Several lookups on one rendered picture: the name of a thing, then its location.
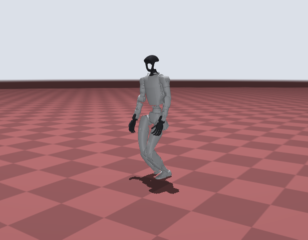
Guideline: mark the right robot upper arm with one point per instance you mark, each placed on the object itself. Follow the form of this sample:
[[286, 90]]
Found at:
[[141, 97]]

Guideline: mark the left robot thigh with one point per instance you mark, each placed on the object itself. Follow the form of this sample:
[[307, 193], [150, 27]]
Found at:
[[153, 139]]

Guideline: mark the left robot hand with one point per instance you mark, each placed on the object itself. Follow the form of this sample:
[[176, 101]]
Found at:
[[159, 127]]

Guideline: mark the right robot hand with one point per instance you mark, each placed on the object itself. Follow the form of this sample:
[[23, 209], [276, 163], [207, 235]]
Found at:
[[132, 124]]

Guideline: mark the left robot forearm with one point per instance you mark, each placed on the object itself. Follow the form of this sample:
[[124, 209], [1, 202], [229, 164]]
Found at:
[[165, 108]]

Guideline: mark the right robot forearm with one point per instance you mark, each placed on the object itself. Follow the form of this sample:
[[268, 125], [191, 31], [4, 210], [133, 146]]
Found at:
[[138, 109]]

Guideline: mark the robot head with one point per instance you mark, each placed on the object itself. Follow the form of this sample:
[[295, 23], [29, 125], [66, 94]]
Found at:
[[151, 60]]

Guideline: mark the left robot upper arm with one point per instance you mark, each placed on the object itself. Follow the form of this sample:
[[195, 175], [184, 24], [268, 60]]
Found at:
[[165, 81]]

